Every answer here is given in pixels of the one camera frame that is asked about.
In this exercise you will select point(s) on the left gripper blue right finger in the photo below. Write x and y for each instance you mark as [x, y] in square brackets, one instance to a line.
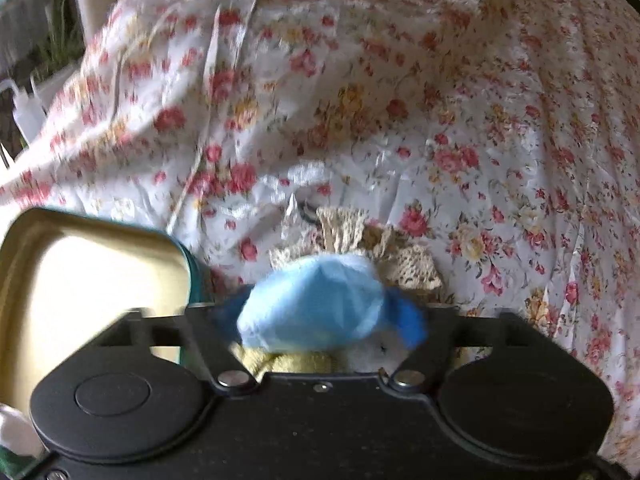
[426, 331]

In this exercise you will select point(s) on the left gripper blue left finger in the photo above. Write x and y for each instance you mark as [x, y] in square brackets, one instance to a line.
[210, 329]

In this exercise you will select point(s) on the white teddy bear plush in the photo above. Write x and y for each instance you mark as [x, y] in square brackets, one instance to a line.
[380, 351]

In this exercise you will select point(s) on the green plush toy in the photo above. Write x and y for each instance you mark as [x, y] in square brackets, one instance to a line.
[19, 443]

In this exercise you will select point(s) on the yellow rolled towel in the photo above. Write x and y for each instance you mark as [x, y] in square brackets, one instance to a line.
[260, 362]

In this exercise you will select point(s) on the beige crochet lace doily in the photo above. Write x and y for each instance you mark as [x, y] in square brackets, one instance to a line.
[348, 231]

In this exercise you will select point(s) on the gold metal tin box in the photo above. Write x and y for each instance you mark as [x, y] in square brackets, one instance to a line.
[65, 277]

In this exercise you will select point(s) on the floral pink bedspread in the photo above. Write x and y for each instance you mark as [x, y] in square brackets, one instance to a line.
[503, 135]

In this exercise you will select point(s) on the white squeeze bottle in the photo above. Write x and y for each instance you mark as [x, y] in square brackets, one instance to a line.
[28, 113]

